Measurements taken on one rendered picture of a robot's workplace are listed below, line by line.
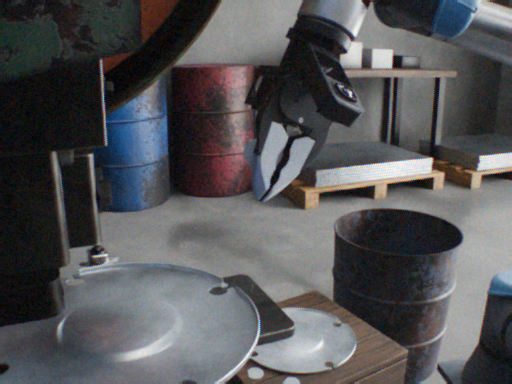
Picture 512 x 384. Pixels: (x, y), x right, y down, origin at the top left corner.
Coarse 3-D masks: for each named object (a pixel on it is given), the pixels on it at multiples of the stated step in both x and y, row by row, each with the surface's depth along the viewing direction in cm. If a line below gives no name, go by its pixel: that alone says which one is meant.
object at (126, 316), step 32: (64, 288) 59; (96, 288) 59; (128, 288) 59; (160, 288) 59; (192, 288) 59; (64, 320) 51; (96, 320) 51; (128, 320) 51; (160, 320) 51; (192, 320) 53; (224, 320) 53; (256, 320) 52; (0, 352) 46; (32, 352) 46; (64, 352) 46; (96, 352) 46; (128, 352) 46; (160, 352) 47; (192, 352) 47; (224, 352) 47
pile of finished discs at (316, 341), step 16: (304, 320) 132; (320, 320) 132; (336, 320) 132; (304, 336) 124; (320, 336) 124; (336, 336) 125; (352, 336) 125; (256, 352) 119; (272, 352) 119; (288, 352) 118; (304, 352) 118; (320, 352) 118; (336, 352) 118; (352, 352) 117; (272, 368) 112; (288, 368) 112; (304, 368) 112; (320, 368) 112
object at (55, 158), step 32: (0, 160) 36; (32, 160) 36; (64, 160) 38; (0, 192) 36; (32, 192) 37; (64, 192) 41; (96, 192) 42; (0, 224) 37; (32, 224) 38; (64, 224) 39; (96, 224) 43; (0, 256) 37; (32, 256) 38; (64, 256) 40
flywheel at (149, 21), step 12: (144, 0) 74; (156, 0) 75; (168, 0) 76; (144, 12) 75; (156, 12) 75; (168, 12) 76; (144, 24) 75; (156, 24) 76; (144, 36) 76; (108, 60) 75; (120, 60) 75
